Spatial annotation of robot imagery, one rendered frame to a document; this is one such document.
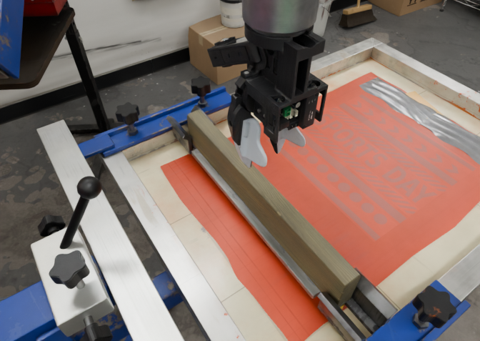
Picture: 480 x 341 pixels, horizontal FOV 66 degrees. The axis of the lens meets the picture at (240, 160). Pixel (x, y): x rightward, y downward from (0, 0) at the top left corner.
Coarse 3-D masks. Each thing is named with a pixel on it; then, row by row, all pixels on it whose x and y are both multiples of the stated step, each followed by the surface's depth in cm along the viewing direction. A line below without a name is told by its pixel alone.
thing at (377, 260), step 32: (416, 128) 82; (320, 192) 69; (448, 192) 69; (320, 224) 64; (352, 224) 64; (416, 224) 64; (448, 224) 64; (256, 256) 60; (352, 256) 60; (384, 256) 60; (256, 288) 56; (288, 288) 56; (288, 320) 53; (320, 320) 53
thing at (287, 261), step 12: (204, 168) 68; (216, 180) 66; (228, 192) 64; (240, 204) 62; (252, 216) 60; (264, 228) 59; (264, 240) 58; (276, 252) 56; (288, 264) 54; (300, 276) 53; (312, 288) 52
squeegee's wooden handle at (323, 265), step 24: (192, 120) 68; (192, 144) 73; (216, 144) 63; (216, 168) 67; (240, 168) 59; (240, 192) 62; (264, 192) 56; (264, 216) 57; (288, 216) 53; (288, 240) 54; (312, 240) 50; (312, 264) 50; (336, 264) 47; (336, 288) 47
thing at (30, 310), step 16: (32, 288) 47; (0, 304) 46; (16, 304) 46; (32, 304) 46; (48, 304) 46; (0, 320) 44; (16, 320) 44; (32, 320) 44; (48, 320) 44; (0, 336) 43; (16, 336) 43; (32, 336) 44
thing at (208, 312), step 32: (320, 64) 93; (352, 64) 99; (384, 64) 99; (416, 64) 93; (448, 96) 88; (128, 160) 74; (128, 192) 65; (160, 224) 60; (160, 256) 56; (192, 288) 52; (448, 288) 52; (224, 320) 49
